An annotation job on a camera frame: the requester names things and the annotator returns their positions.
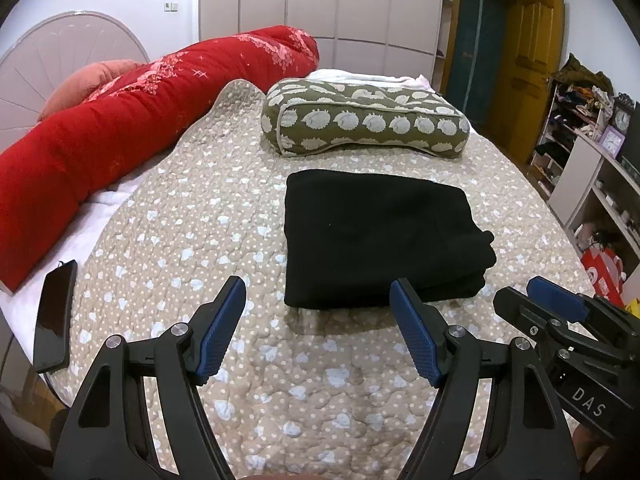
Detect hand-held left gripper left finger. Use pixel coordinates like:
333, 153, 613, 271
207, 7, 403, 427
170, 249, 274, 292
52, 275, 248, 480

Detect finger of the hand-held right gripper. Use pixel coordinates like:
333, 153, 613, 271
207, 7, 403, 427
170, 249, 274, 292
492, 286, 627, 367
526, 276, 640, 333

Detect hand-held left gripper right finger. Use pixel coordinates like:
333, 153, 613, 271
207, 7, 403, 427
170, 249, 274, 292
390, 277, 576, 480

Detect black pants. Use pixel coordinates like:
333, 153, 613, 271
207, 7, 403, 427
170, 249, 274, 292
283, 170, 497, 311

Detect red cardboard box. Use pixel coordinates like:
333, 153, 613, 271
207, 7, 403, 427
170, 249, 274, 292
581, 247, 626, 308

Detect beige quilted blanket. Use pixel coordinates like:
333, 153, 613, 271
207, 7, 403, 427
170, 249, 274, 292
47, 79, 608, 480

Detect white open cabinet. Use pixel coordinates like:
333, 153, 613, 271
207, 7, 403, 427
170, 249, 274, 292
547, 130, 640, 271

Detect cluttered shelf rack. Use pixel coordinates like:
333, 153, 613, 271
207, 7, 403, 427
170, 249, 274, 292
530, 77, 613, 196

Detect purple framed clock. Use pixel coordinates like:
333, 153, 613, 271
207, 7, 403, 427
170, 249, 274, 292
599, 126, 626, 155

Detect black smartphone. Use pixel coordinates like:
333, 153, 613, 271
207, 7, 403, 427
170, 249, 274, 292
32, 259, 79, 374

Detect white bed sheet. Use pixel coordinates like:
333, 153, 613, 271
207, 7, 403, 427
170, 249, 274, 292
0, 172, 148, 401

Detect black ornate clock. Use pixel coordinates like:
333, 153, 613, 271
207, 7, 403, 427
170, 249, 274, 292
611, 94, 636, 136

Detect pile of clothes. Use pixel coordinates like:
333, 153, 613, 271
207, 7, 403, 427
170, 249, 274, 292
550, 52, 615, 111

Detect green patterned pillow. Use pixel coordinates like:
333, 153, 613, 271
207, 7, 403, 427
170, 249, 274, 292
261, 78, 471, 160

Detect red rolled quilt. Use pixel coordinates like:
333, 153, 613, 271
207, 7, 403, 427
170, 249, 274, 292
0, 25, 321, 293

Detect yellow wooden door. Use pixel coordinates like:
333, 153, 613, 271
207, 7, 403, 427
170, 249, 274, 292
487, 0, 566, 163

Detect white fleece blanket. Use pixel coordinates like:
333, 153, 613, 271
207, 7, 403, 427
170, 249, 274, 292
305, 68, 438, 92

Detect pink pillow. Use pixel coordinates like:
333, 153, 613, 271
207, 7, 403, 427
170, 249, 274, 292
39, 59, 146, 122

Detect pale fan-shaped headboard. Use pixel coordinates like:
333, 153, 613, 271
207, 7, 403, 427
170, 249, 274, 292
0, 10, 151, 153

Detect white glossy wardrobe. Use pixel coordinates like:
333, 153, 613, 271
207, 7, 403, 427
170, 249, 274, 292
199, 0, 458, 93

